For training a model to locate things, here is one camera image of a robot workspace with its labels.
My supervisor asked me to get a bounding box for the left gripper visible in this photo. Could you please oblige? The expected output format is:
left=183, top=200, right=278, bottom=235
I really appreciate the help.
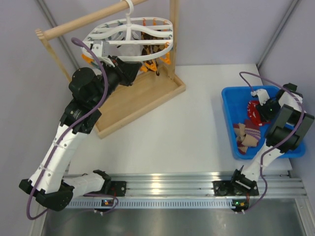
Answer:
left=92, top=55, right=141, bottom=108

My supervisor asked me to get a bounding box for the red christmas sock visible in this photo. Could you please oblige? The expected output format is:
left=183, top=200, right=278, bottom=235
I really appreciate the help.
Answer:
left=247, top=100, right=271, bottom=126

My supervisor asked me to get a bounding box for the white plastic sock hanger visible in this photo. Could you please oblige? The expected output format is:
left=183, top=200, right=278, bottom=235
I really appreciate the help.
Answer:
left=83, top=0, right=174, bottom=65

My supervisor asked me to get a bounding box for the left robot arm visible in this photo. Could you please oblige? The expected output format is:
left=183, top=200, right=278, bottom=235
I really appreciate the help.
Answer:
left=19, top=56, right=142, bottom=211

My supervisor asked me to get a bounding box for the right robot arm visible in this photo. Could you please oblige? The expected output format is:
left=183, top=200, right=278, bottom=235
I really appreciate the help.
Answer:
left=213, top=83, right=315, bottom=196

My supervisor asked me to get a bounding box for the brown argyle sock on hanger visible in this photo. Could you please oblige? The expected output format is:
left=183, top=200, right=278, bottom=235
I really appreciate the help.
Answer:
left=140, top=32, right=162, bottom=76

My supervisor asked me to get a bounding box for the white sock on hanger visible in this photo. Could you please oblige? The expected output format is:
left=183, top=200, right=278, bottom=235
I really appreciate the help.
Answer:
left=114, top=32, right=142, bottom=57

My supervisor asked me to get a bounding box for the wooden drying rack stand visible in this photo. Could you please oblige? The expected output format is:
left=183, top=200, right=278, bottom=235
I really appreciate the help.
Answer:
left=35, top=0, right=186, bottom=138

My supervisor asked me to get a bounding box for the blue plastic bin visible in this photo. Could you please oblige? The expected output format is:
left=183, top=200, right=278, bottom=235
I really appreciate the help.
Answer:
left=221, top=86, right=306, bottom=160

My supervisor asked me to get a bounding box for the brown striped sock pile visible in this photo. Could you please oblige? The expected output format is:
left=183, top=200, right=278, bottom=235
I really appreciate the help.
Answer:
left=233, top=119, right=261, bottom=155

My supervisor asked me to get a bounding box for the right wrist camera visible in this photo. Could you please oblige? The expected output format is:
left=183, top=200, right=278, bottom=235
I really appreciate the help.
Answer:
left=251, top=89, right=270, bottom=106

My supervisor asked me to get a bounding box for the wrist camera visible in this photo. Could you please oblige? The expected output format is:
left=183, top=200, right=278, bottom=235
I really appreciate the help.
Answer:
left=91, top=40, right=113, bottom=65
left=251, top=89, right=270, bottom=106

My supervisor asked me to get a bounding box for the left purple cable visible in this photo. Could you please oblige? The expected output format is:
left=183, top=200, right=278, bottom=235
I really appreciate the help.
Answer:
left=26, top=37, right=119, bottom=220

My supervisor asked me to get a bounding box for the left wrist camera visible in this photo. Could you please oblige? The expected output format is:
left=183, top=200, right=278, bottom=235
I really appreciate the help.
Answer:
left=91, top=40, right=113, bottom=65

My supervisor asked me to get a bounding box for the aluminium mounting rail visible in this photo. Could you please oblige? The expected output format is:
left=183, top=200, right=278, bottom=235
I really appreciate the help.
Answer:
left=61, top=171, right=307, bottom=209

